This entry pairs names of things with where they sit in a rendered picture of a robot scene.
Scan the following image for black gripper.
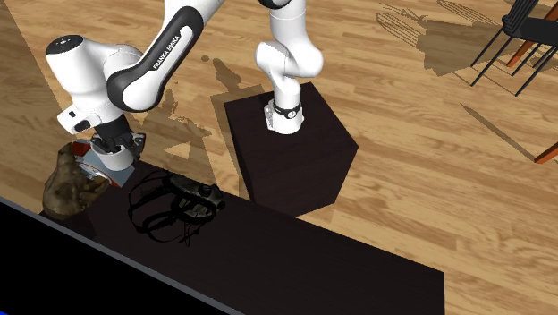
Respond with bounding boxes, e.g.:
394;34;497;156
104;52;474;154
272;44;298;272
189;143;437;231
89;114;147;159

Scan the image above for white cup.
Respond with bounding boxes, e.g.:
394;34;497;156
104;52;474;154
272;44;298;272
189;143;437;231
93;145;134;172

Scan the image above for red and grey box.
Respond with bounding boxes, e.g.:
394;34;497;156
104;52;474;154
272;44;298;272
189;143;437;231
71;140;137;189

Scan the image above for brown rock-shaped figure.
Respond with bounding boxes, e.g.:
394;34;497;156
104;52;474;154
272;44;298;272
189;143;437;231
42;142;111;219

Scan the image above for dark robot stand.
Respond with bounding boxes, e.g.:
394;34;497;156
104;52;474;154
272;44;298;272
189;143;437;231
224;81;359;218

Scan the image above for black metal chair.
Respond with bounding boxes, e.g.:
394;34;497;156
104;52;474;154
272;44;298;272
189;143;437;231
469;0;558;98

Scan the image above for black headset with straps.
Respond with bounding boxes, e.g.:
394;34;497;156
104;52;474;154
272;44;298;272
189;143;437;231
127;169;227;246

